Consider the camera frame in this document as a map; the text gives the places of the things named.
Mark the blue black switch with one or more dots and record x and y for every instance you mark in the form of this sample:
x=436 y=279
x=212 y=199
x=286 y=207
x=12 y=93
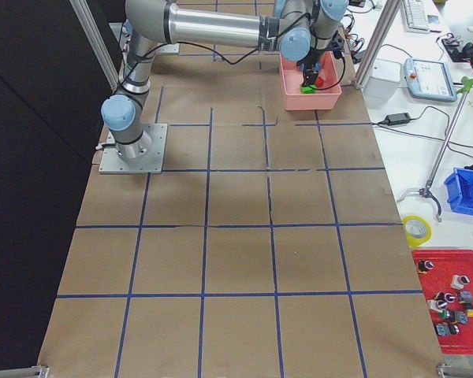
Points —
x=446 y=329

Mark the aluminium frame post right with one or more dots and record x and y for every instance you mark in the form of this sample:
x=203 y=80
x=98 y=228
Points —
x=381 y=30

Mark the pink plastic box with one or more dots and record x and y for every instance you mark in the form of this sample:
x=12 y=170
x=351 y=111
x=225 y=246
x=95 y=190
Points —
x=322 y=94

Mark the black white push button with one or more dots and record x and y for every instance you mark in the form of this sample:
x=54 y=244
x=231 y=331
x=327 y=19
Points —
x=424 y=266

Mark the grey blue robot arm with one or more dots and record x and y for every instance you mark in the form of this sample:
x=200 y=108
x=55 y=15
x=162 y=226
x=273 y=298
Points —
x=304 y=33

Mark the red toy block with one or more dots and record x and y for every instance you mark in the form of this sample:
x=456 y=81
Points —
x=320 y=81

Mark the aluminium frame post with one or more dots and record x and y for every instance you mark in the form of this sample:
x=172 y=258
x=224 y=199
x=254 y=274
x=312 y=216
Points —
x=381 y=30
x=91 y=30

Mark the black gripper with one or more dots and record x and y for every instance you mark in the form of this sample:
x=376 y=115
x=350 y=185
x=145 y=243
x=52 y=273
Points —
x=310 y=68

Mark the robot teach pendant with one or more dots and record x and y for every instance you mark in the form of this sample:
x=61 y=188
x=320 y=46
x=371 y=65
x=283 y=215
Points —
x=427 y=79

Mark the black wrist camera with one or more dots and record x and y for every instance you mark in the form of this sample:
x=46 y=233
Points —
x=336 y=45

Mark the grey yellow switch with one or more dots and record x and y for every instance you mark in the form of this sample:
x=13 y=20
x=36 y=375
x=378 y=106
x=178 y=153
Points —
x=465 y=298

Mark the white keyboard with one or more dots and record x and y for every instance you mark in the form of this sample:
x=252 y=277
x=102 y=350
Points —
x=416 y=19

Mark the black power adapter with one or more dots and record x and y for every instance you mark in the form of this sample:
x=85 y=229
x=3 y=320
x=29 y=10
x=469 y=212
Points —
x=397 y=119

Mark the aluminium frame post left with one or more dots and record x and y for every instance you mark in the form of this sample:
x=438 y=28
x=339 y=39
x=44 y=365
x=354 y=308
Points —
x=91 y=30

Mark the blue storage bin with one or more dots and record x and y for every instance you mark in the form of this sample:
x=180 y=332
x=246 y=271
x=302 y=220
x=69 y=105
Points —
x=459 y=186

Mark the long metal grabber tool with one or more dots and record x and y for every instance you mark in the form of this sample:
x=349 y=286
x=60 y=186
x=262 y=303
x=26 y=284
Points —
x=425 y=192

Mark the white black switch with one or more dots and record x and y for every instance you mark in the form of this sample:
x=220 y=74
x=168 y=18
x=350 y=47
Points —
x=459 y=282

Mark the brown paper table cover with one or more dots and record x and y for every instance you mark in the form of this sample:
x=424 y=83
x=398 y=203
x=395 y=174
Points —
x=269 y=246

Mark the green black switch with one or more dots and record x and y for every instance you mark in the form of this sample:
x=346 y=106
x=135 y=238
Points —
x=455 y=317

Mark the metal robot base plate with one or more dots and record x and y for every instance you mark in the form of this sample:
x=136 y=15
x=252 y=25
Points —
x=144 y=156

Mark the white pink push button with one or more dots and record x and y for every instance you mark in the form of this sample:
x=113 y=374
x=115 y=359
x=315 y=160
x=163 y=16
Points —
x=440 y=301

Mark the yellow tape roll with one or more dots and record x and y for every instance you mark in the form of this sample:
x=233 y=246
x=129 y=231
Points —
x=417 y=230

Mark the red plastic tray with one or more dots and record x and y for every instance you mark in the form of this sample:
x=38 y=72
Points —
x=446 y=277

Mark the white square box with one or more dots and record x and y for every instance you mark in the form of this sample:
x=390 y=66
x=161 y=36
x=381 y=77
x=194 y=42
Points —
x=384 y=80

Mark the green toy block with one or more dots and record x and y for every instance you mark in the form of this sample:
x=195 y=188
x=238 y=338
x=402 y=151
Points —
x=308 y=89

